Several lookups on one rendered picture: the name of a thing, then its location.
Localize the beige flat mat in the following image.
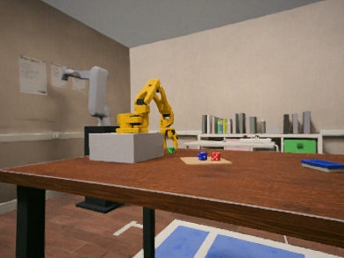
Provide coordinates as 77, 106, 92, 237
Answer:
180, 157, 233, 165

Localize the green die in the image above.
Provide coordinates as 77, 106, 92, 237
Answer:
168, 147, 175, 154

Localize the blue die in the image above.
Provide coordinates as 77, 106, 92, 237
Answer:
197, 152, 207, 161

